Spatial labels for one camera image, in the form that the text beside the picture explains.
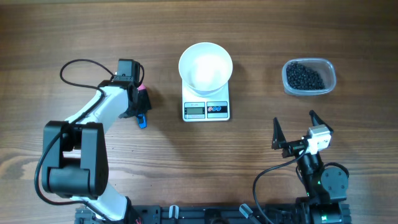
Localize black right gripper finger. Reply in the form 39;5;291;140
272;118;286;150
309;110;333;133

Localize pink scoop with blue handle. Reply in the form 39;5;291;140
137;84;147;129

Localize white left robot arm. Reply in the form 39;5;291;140
34;59;151;223

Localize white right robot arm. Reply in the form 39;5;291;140
272;110;352;224

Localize white digital kitchen scale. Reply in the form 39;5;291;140
182;82;230;122

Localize white bowl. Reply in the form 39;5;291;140
178;42;233;95

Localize clear plastic container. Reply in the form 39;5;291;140
282;58;336;96

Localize black beans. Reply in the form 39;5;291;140
286;62;325;90

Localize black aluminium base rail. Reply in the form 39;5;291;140
74;203;352;224

